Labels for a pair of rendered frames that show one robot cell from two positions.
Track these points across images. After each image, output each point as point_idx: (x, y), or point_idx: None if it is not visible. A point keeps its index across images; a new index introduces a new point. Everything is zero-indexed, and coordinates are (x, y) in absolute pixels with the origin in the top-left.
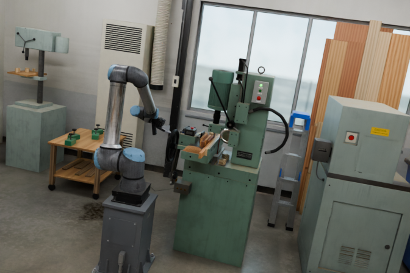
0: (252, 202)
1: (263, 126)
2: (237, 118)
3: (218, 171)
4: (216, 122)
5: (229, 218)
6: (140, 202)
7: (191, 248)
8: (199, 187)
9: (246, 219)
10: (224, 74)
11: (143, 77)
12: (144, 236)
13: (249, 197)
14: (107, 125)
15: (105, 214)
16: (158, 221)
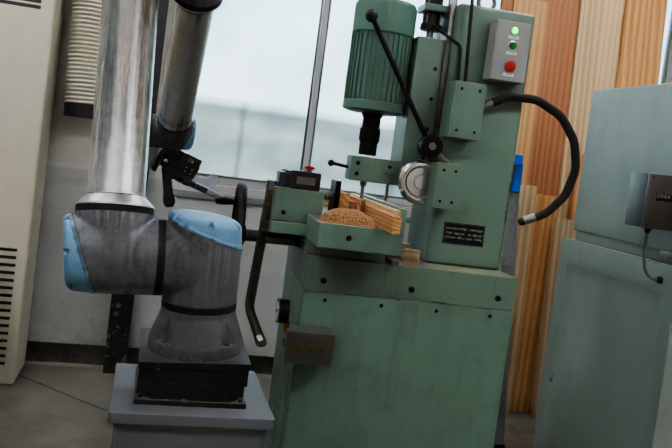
0: (505, 361)
1: (513, 149)
2: (455, 124)
3: (410, 284)
4: (372, 152)
5: (443, 422)
6: (239, 393)
7: None
8: (352, 340)
9: (491, 415)
10: (401, 6)
11: None
12: None
13: (497, 348)
14: (109, 126)
15: None
16: None
